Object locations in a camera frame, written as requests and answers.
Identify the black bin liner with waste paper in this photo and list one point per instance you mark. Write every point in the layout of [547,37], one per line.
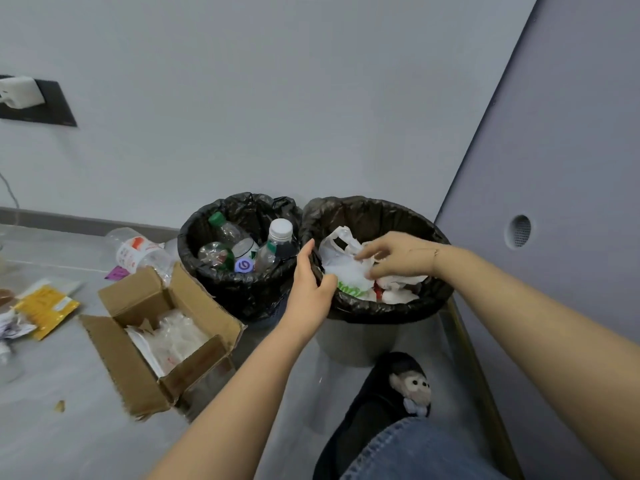
[370,214]

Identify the yellow packet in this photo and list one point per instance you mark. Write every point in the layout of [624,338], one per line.
[47,307]

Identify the gold metal trim strip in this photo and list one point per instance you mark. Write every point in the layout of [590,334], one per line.
[480,389]

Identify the white plastic bag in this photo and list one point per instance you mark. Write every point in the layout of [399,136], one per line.
[342,262]

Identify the person's blue jeans leg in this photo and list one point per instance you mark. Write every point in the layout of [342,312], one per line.
[420,452]

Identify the small brown crumb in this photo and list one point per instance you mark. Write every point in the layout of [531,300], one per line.
[60,406]

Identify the person's left hand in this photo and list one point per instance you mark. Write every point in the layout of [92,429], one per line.
[305,299]

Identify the pink paper scrap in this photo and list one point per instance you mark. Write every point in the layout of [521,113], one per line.
[117,273]

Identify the crumpled white paper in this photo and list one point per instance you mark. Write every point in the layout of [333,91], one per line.
[14,325]

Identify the black wall socket plate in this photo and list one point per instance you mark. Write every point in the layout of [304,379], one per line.
[55,107]

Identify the black bin liner with bottles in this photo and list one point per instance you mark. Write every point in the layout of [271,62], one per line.
[240,294]

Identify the person's left forearm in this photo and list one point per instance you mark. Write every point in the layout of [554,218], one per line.
[240,409]

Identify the green print wrapper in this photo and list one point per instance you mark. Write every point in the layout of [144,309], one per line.
[350,289]

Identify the white crumpled tissue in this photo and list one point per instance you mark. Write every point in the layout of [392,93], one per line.
[400,292]

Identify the round wall vent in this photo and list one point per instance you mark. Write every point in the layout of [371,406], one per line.
[520,230]

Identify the red small wrapper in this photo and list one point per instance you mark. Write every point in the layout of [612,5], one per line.
[378,292]

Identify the white charger plug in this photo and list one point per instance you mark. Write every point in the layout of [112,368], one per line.
[20,92]

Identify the black slipper with monkey plush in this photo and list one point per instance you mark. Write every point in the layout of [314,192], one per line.
[370,409]

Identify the purple lid cup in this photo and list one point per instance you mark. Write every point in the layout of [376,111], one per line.
[243,265]

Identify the person's right forearm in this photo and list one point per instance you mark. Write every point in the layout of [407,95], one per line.
[540,334]

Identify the white cap plastic bottle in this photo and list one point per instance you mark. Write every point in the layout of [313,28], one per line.
[276,244]

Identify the person's right hand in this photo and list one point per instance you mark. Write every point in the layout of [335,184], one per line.
[407,254]

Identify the clear bottle with red label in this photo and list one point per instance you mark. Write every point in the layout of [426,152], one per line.
[137,252]

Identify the clear plastic bags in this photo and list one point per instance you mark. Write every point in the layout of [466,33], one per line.
[170,339]

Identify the grey trash bin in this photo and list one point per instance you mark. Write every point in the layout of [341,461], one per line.
[355,344]

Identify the person's left thumb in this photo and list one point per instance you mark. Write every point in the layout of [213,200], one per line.
[328,289]

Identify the grey baseboard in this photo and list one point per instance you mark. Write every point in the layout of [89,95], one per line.
[75,222]

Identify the person's right thumb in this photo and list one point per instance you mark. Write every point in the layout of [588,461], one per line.
[382,271]

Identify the brown cardboard box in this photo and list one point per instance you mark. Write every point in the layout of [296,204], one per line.
[135,374]

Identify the green cap plastic bottle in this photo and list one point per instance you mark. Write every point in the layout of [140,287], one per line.
[227,230]

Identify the crushed green label bottle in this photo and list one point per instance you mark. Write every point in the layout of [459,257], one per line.
[216,255]

